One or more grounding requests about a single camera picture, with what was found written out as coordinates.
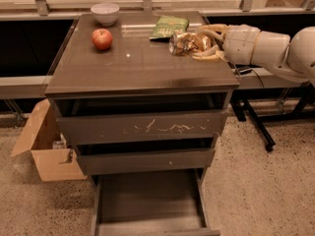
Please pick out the dark grey drawer cabinet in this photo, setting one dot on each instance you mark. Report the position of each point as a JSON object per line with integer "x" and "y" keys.
{"x": 134, "y": 66}

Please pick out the red apple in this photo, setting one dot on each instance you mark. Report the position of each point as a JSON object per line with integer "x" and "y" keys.
{"x": 102, "y": 39}

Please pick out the grey drawer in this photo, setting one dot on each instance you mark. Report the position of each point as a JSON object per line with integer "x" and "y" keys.
{"x": 162, "y": 203}
{"x": 146, "y": 156}
{"x": 90, "y": 121}

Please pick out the crushed orange can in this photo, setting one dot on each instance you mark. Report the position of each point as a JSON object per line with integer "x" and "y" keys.
{"x": 189, "y": 43}

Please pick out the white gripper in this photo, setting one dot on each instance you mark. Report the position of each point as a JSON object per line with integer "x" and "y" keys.
{"x": 240, "y": 44}

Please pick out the brown cardboard box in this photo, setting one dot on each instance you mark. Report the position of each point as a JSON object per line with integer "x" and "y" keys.
{"x": 37, "y": 137}

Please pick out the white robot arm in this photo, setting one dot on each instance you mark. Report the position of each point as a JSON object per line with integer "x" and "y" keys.
{"x": 289, "y": 58}

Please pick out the black table leg frame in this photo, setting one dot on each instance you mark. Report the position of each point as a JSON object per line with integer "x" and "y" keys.
{"x": 240, "y": 102}

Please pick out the small black device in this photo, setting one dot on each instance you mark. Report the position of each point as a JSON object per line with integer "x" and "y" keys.
{"x": 243, "y": 70}

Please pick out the grey top drawer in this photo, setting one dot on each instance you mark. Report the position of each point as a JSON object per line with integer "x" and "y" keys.
{"x": 90, "y": 121}

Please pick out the white ceramic bowl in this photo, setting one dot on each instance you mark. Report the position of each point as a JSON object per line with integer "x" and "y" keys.
{"x": 105, "y": 13}

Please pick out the grey bottom drawer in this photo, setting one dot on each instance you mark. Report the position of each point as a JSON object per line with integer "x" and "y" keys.
{"x": 162, "y": 203}

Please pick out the small can in box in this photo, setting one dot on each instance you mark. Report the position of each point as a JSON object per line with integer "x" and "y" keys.
{"x": 58, "y": 144}

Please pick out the grey middle drawer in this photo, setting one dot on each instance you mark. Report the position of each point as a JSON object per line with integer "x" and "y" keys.
{"x": 146, "y": 156}

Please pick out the green chip bag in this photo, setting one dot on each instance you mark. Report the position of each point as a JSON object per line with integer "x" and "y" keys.
{"x": 167, "y": 26}

